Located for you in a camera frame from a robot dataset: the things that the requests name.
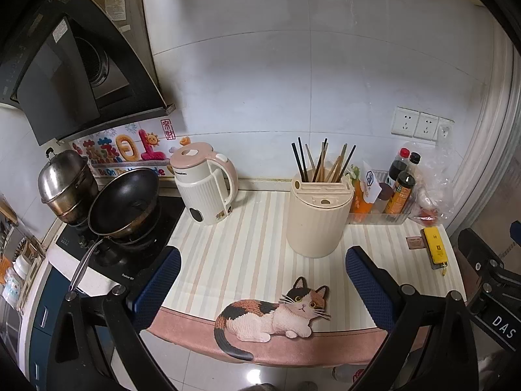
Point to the striped cat print mat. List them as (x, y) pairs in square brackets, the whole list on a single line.
[(236, 252)]

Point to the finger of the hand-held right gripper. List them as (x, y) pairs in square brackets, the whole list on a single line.
[(478, 256), (516, 232)]

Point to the blue cabinet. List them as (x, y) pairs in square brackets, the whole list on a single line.
[(44, 317)]

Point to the red cap dark bottle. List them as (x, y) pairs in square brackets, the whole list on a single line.
[(397, 169)]

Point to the clear plastic bag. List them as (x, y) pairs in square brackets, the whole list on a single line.
[(437, 187)]

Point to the cream utensil holder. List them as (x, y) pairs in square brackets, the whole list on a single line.
[(317, 220)]

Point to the small brown box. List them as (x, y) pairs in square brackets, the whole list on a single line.
[(414, 241)]

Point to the steel pot with lid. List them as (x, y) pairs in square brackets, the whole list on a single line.
[(65, 183)]

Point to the black range hood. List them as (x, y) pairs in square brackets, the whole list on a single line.
[(61, 73)]

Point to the black induction cooktop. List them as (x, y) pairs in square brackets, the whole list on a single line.
[(134, 252)]

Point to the yellow device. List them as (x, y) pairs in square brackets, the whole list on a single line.
[(434, 248)]

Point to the black wok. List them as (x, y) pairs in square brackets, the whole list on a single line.
[(122, 203)]

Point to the white paper packet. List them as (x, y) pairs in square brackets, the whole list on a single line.
[(371, 181)]

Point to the dark brown chopstick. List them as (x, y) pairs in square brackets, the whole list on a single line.
[(296, 162), (303, 159), (348, 163), (325, 148)]

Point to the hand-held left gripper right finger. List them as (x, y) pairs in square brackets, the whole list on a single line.
[(366, 285)]

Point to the orange label sauce bottle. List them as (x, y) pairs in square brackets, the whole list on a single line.
[(399, 195)]

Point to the white wall socket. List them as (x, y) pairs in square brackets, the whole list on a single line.
[(426, 125), (444, 130), (406, 121)]

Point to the pink and white kettle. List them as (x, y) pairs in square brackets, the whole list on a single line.
[(195, 187)]

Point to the white plastic bottle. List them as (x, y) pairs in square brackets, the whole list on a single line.
[(12, 289), (21, 268)]

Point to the clear plastic tray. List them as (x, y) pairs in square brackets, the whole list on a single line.
[(370, 218)]

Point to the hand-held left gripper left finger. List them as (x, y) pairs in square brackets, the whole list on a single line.
[(156, 289)]

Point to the clear water bottle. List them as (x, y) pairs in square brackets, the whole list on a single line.
[(346, 373)]

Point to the grey slipper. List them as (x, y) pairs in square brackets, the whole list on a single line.
[(307, 387), (258, 387)]

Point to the colourful wall sticker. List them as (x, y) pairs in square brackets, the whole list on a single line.
[(122, 150)]

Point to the brown jar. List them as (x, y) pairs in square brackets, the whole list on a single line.
[(382, 203)]

